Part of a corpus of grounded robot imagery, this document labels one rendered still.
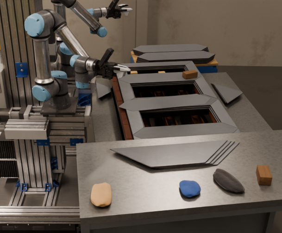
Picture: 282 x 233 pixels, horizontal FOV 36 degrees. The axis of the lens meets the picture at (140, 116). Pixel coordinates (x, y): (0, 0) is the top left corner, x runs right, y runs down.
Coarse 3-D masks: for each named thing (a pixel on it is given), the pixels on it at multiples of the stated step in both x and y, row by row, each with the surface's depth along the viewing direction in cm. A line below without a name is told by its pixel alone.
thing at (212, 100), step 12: (132, 84) 358; (144, 84) 359; (156, 84) 361; (168, 84) 362; (180, 84) 364; (192, 84) 365; (168, 108) 323; (180, 108) 324; (192, 108) 326; (204, 108) 327; (216, 120) 311
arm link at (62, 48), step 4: (60, 44) 314; (64, 44) 314; (60, 48) 312; (64, 48) 311; (60, 52) 314; (64, 52) 311; (68, 52) 311; (60, 56) 317; (64, 56) 313; (68, 56) 312; (64, 60) 314; (68, 60) 314
